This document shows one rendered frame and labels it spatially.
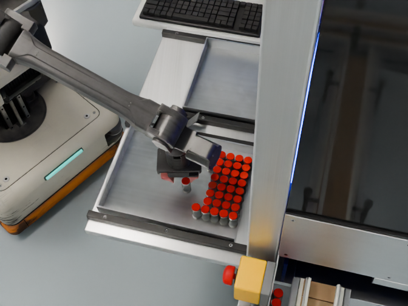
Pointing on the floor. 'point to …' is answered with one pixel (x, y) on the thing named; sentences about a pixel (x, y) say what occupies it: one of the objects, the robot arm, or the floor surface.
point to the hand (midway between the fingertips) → (181, 178)
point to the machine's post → (278, 115)
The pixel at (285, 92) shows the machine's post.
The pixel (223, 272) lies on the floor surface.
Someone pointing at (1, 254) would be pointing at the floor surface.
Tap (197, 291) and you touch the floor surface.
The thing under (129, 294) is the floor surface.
